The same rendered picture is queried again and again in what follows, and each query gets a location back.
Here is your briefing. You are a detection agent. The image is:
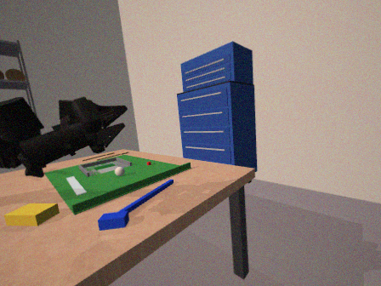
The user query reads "green putting mat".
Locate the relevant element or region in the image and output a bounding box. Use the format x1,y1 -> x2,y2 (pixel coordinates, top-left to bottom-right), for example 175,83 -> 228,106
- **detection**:
45,155 -> 179,212

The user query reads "blue putter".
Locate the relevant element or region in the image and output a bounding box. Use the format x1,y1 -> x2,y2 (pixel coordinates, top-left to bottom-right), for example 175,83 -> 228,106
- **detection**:
98,180 -> 173,231

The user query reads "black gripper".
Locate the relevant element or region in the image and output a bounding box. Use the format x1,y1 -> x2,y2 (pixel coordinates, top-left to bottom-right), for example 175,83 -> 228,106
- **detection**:
48,97 -> 128,156

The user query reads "yellow flat block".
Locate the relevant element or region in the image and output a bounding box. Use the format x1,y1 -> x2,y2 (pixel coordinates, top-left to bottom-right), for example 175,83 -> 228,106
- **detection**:
4,203 -> 59,226

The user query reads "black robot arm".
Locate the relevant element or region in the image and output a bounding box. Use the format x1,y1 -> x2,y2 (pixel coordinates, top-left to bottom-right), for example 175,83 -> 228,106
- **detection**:
0,97 -> 77,178

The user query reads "white golf ball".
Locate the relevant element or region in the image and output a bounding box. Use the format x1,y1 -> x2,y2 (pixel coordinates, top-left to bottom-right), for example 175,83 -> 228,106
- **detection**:
115,167 -> 125,176

